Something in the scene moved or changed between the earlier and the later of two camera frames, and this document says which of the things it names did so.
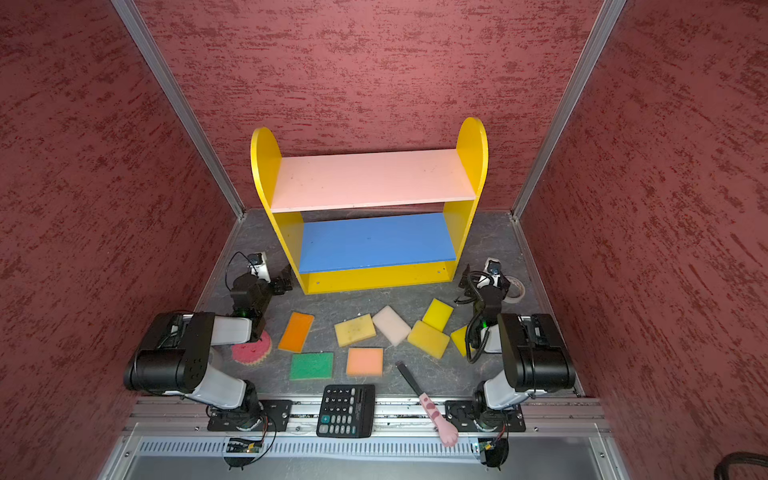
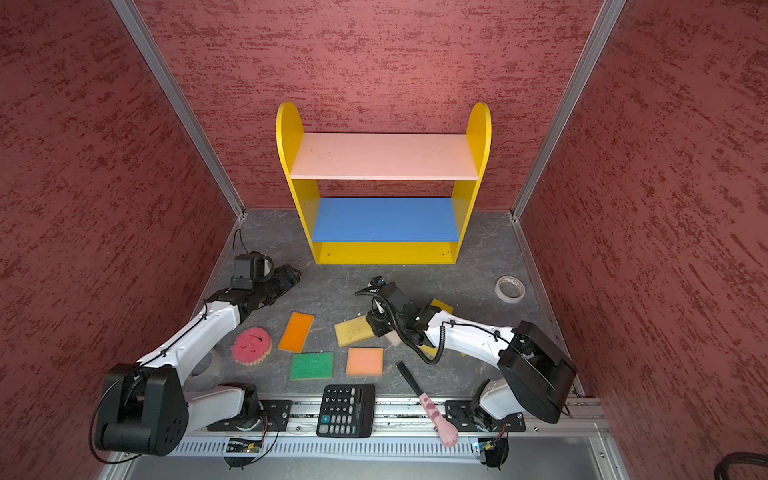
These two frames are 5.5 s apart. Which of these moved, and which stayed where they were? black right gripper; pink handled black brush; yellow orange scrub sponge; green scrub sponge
Moved: black right gripper
Stayed: green scrub sponge; pink handled black brush; yellow orange scrub sponge
